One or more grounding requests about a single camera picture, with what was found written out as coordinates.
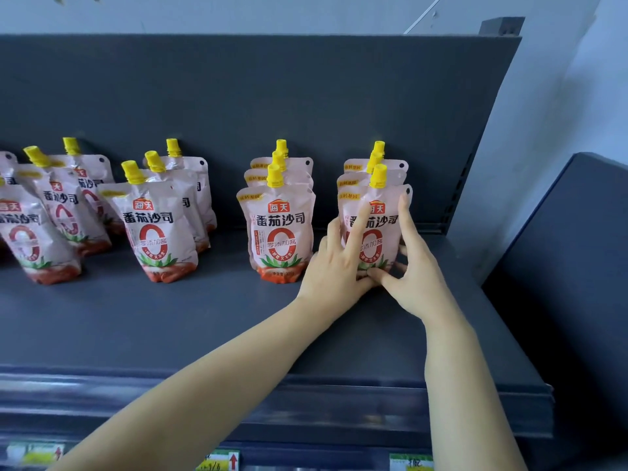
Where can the person's left hand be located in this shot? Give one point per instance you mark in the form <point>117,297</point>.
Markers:
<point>333,279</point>

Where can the person's right hand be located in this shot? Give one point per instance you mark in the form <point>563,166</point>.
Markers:
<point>422,289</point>

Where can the dark blue shelf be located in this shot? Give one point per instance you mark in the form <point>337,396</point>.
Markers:
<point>294,93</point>

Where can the person's right forearm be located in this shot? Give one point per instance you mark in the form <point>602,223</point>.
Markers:
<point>466,397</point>

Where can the person's left forearm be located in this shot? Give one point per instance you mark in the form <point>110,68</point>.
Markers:
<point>196,397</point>

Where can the grey metal rack panel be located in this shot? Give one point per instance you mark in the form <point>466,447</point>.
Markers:
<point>564,269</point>

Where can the yellow green price tag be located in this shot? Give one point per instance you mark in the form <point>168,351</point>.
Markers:
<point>34,453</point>
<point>218,462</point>
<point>411,463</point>

